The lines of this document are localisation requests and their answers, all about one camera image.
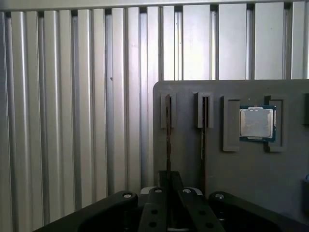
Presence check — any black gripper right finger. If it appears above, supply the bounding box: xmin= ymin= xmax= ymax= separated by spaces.
xmin=171 ymin=170 xmax=309 ymax=232

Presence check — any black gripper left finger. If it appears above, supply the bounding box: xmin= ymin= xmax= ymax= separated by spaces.
xmin=32 ymin=170 xmax=169 ymax=232

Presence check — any blue RAM stick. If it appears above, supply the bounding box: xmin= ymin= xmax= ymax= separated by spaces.
xmin=164 ymin=93 xmax=173 ymax=232
xmin=201 ymin=96 xmax=210 ymax=194

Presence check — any grey parts rack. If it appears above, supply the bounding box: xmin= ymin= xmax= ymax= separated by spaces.
xmin=152 ymin=79 xmax=309 ymax=232

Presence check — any silver CPU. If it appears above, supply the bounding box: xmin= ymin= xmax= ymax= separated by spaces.
xmin=239 ymin=105 xmax=277 ymax=143

